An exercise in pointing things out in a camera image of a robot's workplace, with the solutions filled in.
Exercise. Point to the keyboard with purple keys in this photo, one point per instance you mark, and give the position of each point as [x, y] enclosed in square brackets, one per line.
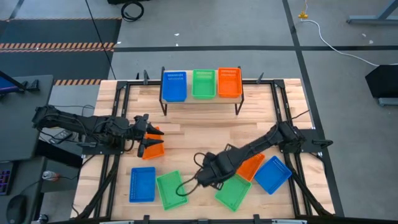
[4, 182]

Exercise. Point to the black computer mouse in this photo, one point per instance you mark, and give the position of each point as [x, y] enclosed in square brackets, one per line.
[15, 210]

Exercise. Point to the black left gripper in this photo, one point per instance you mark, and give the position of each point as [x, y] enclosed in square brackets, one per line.
[141, 127]

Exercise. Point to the grey handheld controller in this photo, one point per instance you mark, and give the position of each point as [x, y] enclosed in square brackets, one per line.
[60, 136]

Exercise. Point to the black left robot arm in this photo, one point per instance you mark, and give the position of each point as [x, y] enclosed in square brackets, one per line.
[93, 124]

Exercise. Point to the blue plastic basket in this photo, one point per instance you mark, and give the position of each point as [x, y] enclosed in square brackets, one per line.
[174, 88]
[273, 175]
[142, 185]

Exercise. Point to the dark grey side desk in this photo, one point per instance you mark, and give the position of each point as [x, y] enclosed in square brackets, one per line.
[18, 124]

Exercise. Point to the black table clamp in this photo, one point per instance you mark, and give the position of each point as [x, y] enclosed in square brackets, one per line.
[260, 78]
[145, 77]
[256, 219]
[145, 219]

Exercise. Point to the yellow plug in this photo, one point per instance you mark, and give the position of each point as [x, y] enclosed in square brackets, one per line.
[303, 15]

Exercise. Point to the grey table leg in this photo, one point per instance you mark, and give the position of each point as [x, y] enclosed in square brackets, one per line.
[367, 20]

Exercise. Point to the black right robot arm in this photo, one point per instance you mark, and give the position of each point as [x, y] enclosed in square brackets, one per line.
[264, 143]

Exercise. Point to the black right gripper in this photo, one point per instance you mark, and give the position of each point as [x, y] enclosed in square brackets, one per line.
[217, 169]

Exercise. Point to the black aluminium rig frame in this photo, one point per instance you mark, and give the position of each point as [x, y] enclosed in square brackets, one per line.
[122, 84]

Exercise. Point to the black mat with hazard stripes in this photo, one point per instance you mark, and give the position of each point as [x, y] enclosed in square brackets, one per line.
[46, 31]

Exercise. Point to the black box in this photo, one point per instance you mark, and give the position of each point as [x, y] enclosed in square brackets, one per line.
[384, 81]

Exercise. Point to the small drink bottle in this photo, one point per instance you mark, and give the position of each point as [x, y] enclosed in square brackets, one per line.
[49, 175]

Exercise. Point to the green plastic basket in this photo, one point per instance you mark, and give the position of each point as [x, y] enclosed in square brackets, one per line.
[203, 85]
[233, 196]
[166, 193]

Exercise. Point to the orange plastic basket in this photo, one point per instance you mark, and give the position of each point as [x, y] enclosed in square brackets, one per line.
[252, 168]
[154, 152]
[230, 84]

